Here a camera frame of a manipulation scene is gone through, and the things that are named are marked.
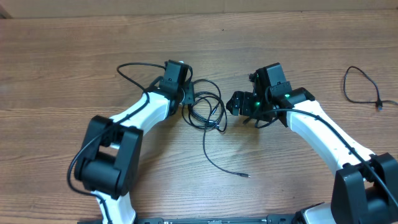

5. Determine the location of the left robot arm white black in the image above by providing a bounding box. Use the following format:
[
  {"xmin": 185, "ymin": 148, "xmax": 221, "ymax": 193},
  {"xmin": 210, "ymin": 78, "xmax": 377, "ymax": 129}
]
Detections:
[{"xmin": 67, "ymin": 60, "xmax": 193, "ymax": 223}]

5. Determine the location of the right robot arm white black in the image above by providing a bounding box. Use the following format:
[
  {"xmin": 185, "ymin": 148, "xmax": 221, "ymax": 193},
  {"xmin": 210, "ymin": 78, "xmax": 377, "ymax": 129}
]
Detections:
[{"xmin": 226, "ymin": 63, "xmax": 397, "ymax": 224}]

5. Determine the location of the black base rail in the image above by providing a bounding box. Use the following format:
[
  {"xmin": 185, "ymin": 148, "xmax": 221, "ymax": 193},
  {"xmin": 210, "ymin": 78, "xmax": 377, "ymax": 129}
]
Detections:
[{"xmin": 77, "ymin": 202, "xmax": 330, "ymax": 224}]

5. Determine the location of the black usb cable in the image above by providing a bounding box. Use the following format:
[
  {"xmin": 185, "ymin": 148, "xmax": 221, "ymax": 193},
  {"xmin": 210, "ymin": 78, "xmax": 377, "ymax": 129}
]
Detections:
[
  {"xmin": 180, "ymin": 78, "xmax": 251, "ymax": 179},
  {"xmin": 343, "ymin": 65, "xmax": 398, "ymax": 110}
]

